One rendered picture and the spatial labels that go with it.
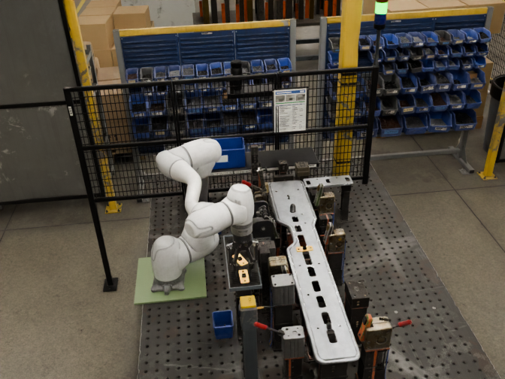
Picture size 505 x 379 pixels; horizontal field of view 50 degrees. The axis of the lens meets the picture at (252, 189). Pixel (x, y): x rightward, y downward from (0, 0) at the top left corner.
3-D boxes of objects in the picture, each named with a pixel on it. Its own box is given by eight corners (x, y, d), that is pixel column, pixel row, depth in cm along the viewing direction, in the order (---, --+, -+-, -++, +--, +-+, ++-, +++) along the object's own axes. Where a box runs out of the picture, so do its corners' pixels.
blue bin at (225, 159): (246, 167, 339) (245, 148, 332) (197, 171, 337) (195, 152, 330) (243, 154, 353) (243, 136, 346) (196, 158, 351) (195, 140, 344)
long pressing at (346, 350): (369, 359, 216) (369, 357, 215) (312, 366, 214) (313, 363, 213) (302, 180, 332) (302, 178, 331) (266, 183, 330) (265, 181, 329)
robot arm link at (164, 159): (166, 161, 243) (192, 151, 250) (147, 150, 256) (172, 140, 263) (170, 186, 249) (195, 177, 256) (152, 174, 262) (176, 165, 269)
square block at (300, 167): (308, 215, 350) (309, 167, 331) (296, 216, 350) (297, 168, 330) (306, 208, 357) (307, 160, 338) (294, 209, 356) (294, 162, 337)
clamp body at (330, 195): (335, 247, 323) (339, 198, 304) (316, 248, 322) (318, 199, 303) (331, 238, 330) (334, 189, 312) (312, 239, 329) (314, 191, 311)
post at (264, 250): (271, 313, 278) (270, 252, 257) (261, 314, 278) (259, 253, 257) (270, 306, 283) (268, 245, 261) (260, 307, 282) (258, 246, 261)
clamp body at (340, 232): (346, 287, 293) (350, 235, 275) (323, 289, 292) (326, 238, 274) (341, 275, 301) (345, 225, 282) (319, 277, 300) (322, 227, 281)
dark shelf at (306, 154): (319, 167, 342) (319, 162, 341) (175, 179, 335) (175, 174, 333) (312, 150, 361) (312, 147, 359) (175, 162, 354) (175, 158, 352)
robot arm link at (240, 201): (243, 208, 224) (217, 220, 217) (242, 176, 216) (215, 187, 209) (260, 220, 217) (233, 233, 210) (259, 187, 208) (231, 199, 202)
